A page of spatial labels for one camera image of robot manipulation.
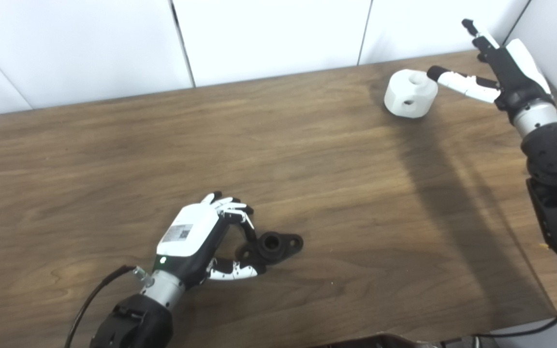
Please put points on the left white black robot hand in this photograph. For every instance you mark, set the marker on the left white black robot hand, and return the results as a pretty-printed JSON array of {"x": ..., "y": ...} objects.
[{"x": 189, "y": 232}]

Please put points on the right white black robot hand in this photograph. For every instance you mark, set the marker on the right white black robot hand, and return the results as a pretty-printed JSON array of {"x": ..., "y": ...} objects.
[{"x": 515, "y": 77}]

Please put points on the black plastic holder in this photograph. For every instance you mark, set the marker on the black plastic holder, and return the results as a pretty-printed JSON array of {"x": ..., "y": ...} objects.
[{"x": 283, "y": 246}]

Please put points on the round white plastic piece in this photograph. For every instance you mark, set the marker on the round white plastic piece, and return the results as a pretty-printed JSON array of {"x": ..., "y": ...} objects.
[{"x": 404, "y": 89}]

